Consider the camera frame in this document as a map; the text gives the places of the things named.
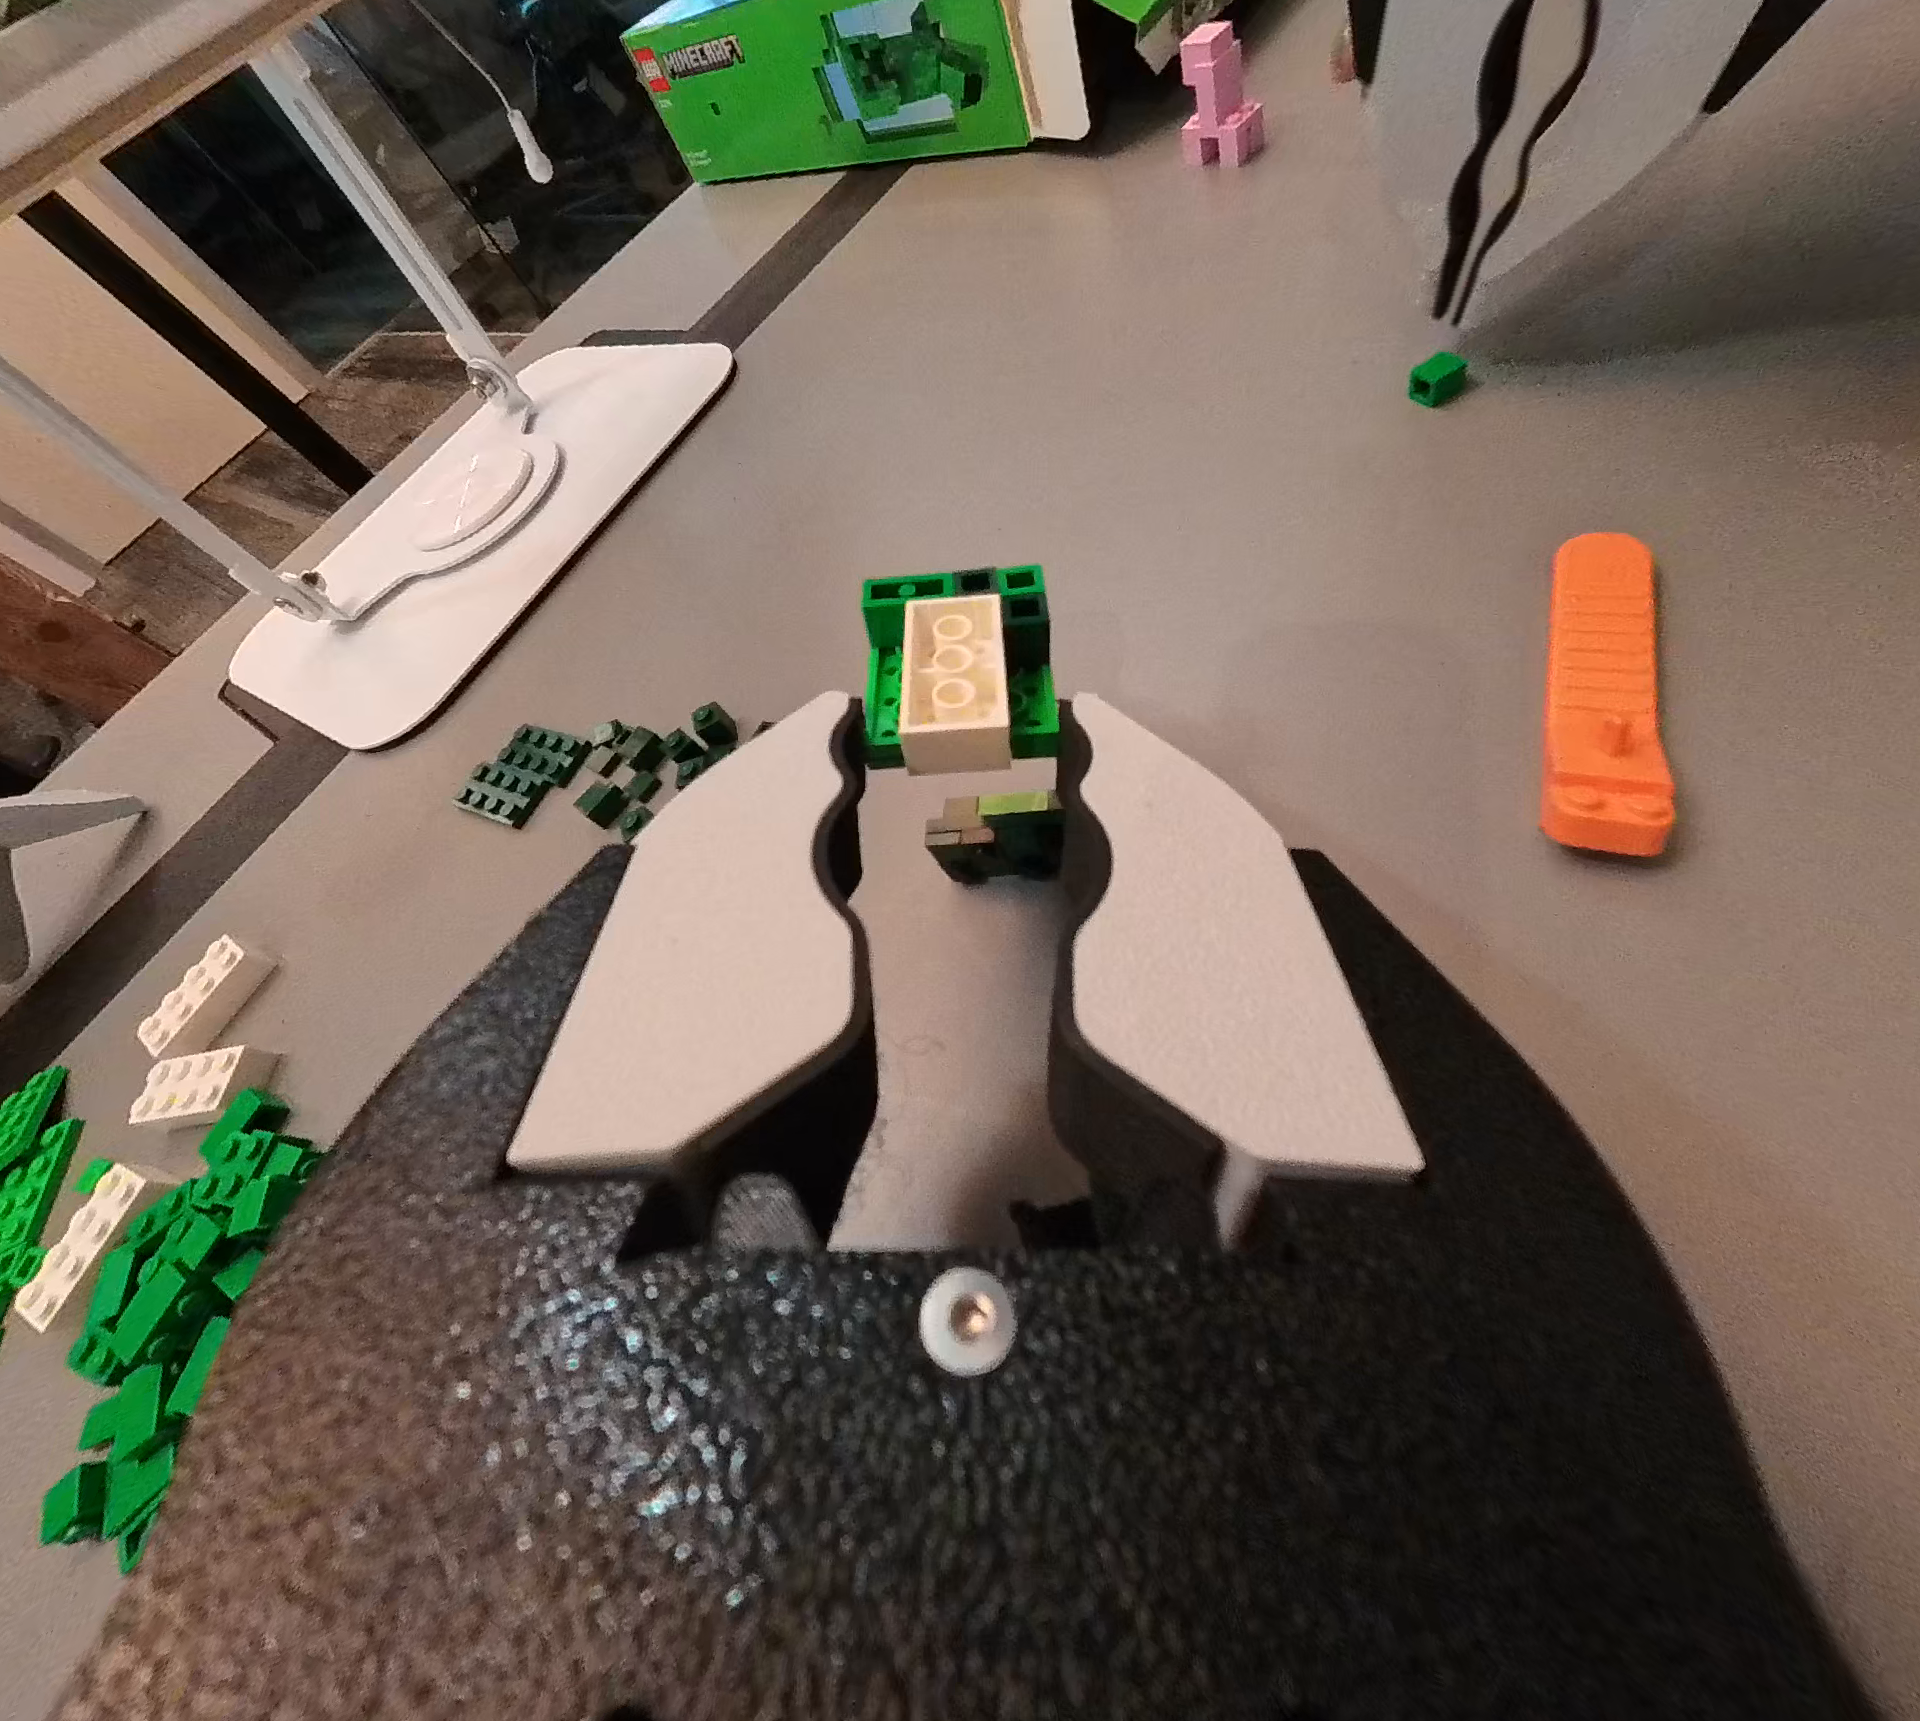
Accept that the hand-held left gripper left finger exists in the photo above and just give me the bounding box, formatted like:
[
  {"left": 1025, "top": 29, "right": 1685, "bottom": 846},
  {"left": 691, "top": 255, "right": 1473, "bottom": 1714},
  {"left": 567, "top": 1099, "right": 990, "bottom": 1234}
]
[{"left": 509, "top": 690, "right": 878, "bottom": 1184}]

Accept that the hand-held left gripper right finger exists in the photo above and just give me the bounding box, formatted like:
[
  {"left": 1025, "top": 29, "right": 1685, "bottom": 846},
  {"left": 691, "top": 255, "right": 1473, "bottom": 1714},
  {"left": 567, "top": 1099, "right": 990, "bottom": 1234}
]
[{"left": 1056, "top": 690, "right": 1425, "bottom": 1247}]

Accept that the green and white lego assembly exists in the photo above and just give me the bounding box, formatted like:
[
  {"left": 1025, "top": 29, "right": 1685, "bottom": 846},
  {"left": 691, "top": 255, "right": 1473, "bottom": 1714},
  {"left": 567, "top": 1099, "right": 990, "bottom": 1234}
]
[{"left": 863, "top": 562, "right": 1068, "bottom": 778}]

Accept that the pink lego pig figure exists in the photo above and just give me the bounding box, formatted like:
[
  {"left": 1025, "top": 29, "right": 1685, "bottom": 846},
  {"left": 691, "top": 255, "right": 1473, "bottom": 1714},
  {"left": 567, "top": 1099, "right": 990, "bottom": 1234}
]
[{"left": 1175, "top": 18, "right": 1264, "bottom": 173}]

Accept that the small dark green lego assembly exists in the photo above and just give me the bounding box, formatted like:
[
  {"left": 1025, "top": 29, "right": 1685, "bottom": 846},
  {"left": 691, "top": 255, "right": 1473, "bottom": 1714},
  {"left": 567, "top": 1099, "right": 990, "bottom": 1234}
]
[{"left": 923, "top": 783, "right": 1057, "bottom": 888}]

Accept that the pile of dark green lego pieces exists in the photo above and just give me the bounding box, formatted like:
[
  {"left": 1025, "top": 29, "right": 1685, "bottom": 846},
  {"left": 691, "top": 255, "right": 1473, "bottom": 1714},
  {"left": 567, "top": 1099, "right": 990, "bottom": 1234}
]
[{"left": 458, "top": 697, "right": 785, "bottom": 846}]

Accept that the orange lego brick separator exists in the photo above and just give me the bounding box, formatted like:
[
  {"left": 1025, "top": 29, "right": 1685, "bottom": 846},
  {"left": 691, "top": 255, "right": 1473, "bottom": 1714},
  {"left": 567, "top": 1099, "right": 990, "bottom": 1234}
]
[{"left": 1541, "top": 531, "right": 1682, "bottom": 858}]

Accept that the white lego brick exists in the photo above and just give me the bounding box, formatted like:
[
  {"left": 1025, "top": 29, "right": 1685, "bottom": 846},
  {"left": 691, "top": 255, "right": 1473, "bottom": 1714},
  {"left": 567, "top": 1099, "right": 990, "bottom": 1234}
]
[
  {"left": 125, "top": 1045, "right": 293, "bottom": 1122},
  {"left": 136, "top": 933, "right": 283, "bottom": 1059},
  {"left": 15, "top": 1162, "right": 154, "bottom": 1333}
]

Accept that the pile of bright green lego pieces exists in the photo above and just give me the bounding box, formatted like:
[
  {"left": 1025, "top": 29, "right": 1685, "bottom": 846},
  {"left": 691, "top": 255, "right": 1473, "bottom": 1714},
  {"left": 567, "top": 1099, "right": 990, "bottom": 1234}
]
[{"left": 0, "top": 1062, "right": 330, "bottom": 1573}]

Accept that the white lamp with base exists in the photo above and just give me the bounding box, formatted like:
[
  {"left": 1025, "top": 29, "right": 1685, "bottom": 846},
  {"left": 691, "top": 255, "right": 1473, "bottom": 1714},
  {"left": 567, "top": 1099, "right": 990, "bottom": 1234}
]
[{"left": 0, "top": 0, "right": 738, "bottom": 754}]

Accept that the white folded sheet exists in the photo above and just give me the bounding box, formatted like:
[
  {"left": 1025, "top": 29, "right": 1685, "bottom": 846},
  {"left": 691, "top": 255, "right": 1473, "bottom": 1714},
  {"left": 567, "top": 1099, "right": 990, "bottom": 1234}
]
[{"left": 0, "top": 790, "right": 148, "bottom": 993}]

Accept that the white cable with plug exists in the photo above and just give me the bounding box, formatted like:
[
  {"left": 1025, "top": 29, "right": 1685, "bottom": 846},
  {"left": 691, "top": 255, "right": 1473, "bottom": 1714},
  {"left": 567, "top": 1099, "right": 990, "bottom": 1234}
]
[{"left": 400, "top": 0, "right": 555, "bottom": 188}]

